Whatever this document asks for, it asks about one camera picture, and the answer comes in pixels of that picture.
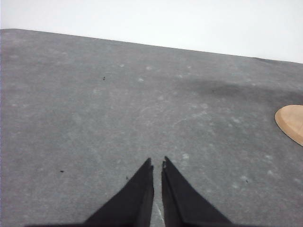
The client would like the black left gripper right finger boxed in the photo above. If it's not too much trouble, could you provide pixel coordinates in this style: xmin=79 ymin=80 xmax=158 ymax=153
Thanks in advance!
xmin=161 ymin=156 xmax=233 ymax=227

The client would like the wooden mug tree stand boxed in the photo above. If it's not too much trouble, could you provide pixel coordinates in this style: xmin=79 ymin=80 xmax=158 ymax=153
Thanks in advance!
xmin=275 ymin=105 xmax=303 ymax=147

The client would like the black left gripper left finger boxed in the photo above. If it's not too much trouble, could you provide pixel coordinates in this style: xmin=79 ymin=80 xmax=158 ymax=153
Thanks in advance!
xmin=83 ymin=158 xmax=154 ymax=227

